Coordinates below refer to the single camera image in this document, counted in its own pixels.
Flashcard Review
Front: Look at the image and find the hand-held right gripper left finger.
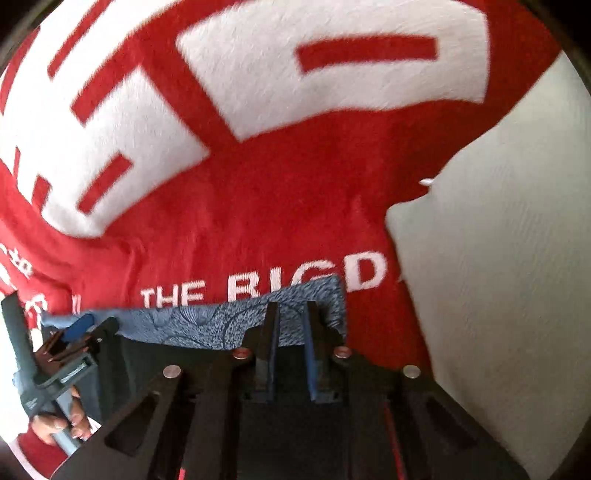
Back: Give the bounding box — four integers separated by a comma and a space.
53, 302, 280, 480

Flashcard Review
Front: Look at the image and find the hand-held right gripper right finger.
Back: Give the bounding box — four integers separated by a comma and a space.
305, 301, 529, 480

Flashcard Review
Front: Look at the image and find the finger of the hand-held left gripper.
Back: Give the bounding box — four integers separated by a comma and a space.
60, 313, 97, 343
88, 318, 122, 358

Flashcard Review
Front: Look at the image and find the black pants blue patterned waistband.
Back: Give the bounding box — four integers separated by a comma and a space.
41, 275, 348, 416

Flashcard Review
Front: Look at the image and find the person's left hand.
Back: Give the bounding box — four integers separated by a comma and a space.
28, 385, 100, 446

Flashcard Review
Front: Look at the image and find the red printed blanket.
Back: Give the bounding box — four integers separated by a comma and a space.
0, 0, 561, 478

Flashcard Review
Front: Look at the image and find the white cloth sheet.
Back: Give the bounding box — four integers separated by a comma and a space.
385, 51, 591, 480

